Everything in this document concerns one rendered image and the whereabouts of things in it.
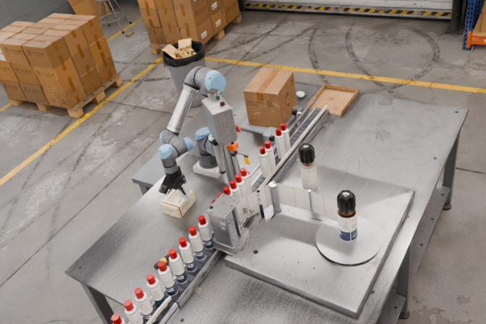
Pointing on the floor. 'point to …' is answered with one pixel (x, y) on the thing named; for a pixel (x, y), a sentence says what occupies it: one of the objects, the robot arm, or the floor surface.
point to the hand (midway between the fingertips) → (177, 199)
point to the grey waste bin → (178, 74)
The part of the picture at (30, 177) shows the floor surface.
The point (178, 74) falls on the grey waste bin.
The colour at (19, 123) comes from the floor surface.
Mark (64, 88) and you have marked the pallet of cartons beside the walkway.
